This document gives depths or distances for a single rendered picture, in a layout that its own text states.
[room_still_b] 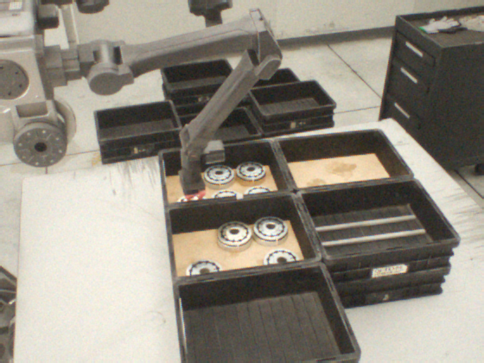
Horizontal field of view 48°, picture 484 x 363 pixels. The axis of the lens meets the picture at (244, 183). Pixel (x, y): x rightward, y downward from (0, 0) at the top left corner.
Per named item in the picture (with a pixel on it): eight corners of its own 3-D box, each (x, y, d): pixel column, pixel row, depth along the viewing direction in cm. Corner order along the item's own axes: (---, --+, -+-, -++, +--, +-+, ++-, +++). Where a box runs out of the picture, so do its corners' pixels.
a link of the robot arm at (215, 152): (181, 126, 156) (188, 150, 152) (220, 120, 158) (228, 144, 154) (181, 150, 166) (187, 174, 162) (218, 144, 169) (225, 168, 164)
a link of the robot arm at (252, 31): (270, -4, 124) (284, 27, 119) (271, 39, 136) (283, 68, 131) (77, 43, 120) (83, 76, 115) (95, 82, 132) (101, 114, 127)
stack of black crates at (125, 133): (111, 215, 277) (97, 142, 250) (106, 181, 300) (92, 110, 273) (188, 201, 286) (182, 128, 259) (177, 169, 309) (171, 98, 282)
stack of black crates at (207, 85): (175, 159, 317) (168, 90, 290) (166, 133, 340) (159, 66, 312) (240, 149, 326) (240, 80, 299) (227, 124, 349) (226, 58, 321)
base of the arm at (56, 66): (47, 84, 124) (35, 34, 116) (83, 79, 126) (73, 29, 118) (47, 102, 117) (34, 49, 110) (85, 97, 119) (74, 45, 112)
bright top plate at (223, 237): (220, 247, 158) (220, 246, 157) (215, 225, 166) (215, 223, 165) (254, 243, 159) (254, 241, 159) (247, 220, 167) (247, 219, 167)
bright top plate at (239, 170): (238, 181, 183) (238, 180, 183) (234, 164, 191) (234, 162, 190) (268, 179, 184) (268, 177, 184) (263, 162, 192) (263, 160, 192)
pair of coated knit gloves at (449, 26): (428, 36, 279) (429, 30, 277) (409, 23, 293) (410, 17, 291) (470, 31, 284) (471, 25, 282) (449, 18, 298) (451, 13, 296)
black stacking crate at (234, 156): (167, 236, 168) (163, 207, 161) (161, 179, 192) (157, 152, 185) (291, 219, 174) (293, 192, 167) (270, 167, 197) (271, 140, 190)
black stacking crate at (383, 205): (320, 290, 151) (323, 261, 144) (293, 220, 174) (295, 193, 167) (452, 270, 157) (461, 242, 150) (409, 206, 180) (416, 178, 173)
